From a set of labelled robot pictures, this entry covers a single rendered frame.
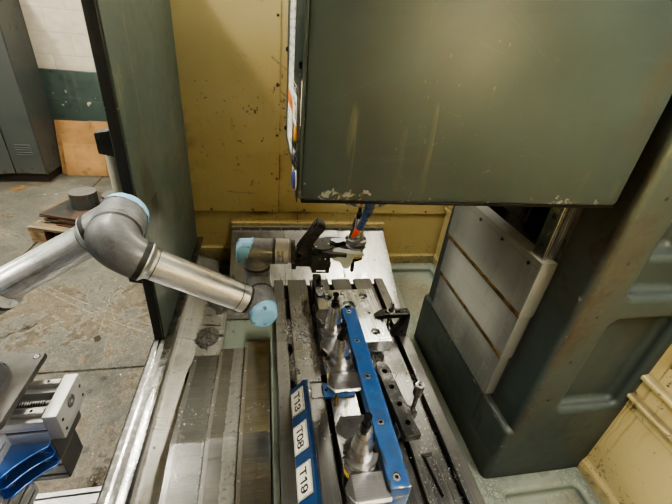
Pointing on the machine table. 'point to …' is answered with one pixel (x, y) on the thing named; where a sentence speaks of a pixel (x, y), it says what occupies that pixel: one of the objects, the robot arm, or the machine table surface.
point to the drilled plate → (361, 315)
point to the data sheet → (292, 45)
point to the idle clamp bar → (397, 405)
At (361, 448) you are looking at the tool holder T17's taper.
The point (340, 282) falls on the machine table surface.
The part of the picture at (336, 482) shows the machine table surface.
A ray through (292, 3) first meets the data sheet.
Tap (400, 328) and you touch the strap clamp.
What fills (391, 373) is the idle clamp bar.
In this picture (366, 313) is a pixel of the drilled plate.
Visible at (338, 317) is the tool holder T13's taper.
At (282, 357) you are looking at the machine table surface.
